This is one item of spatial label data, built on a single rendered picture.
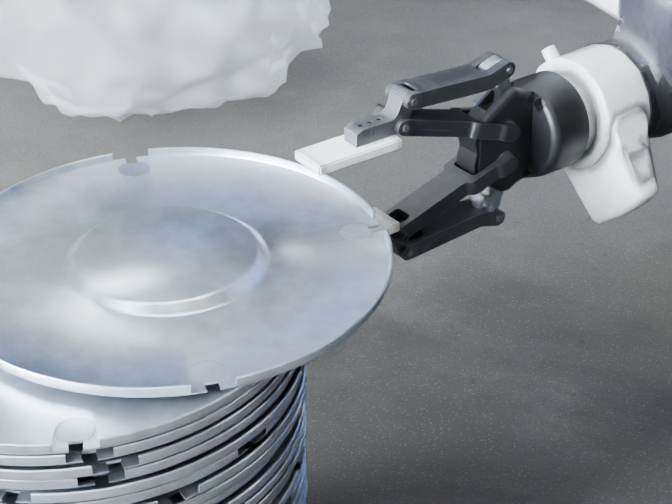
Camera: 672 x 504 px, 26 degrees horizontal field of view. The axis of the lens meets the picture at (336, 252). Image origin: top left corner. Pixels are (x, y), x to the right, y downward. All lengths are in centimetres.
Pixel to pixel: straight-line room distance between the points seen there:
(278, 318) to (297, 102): 100
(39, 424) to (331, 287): 20
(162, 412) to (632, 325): 72
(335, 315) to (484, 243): 70
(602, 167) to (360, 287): 28
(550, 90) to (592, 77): 4
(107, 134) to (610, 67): 84
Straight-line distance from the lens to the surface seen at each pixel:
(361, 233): 96
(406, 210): 105
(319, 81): 191
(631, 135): 111
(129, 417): 82
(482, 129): 105
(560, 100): 108
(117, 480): 82
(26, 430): 82
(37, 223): 99
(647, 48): 114
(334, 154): 98
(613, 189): 112
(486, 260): 153
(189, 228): 96
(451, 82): 102
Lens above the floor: 81
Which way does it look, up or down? 32 degrees down
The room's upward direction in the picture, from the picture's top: straight up
